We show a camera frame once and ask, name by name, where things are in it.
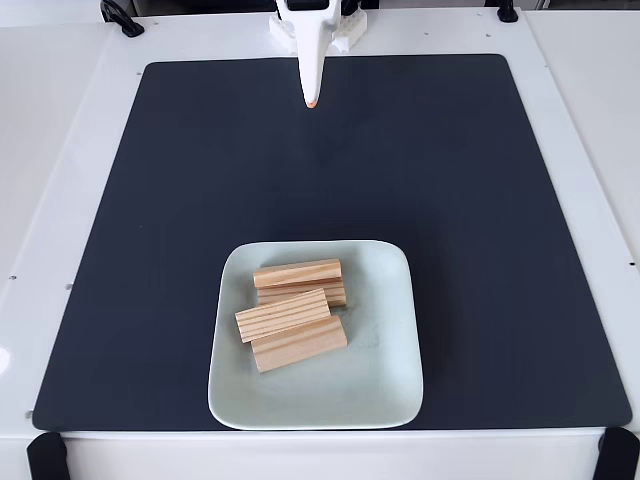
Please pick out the grooved wooden block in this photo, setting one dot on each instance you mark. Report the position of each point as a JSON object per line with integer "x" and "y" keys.
{"x": 295, "y": 272}
{"x": 280, "y": 315}

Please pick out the wooden block with dark grooves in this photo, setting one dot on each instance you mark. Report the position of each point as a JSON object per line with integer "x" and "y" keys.
{"x": 335, "y": 295}

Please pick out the wooden block with stepped edge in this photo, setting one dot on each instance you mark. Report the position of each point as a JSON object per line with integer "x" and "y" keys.
{"x": 300, "y": 345}

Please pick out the pale green square plate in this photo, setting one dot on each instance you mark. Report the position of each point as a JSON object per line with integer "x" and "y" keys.
{"x": 380, "y": 380}

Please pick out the black base clamp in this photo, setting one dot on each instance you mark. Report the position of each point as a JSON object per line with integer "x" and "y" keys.
{"x": 350, "y": 6}

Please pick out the black table clamp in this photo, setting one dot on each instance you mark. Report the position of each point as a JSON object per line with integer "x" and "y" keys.
{"x": 620, "y": 455}
{"x": 506, "y": 12}
{"x": 46, "y": 457}
{"x": 125, "y": 22}

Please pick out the black rubber mat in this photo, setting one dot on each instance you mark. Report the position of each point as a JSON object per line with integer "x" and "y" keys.
{"x": 150, "y": 300}

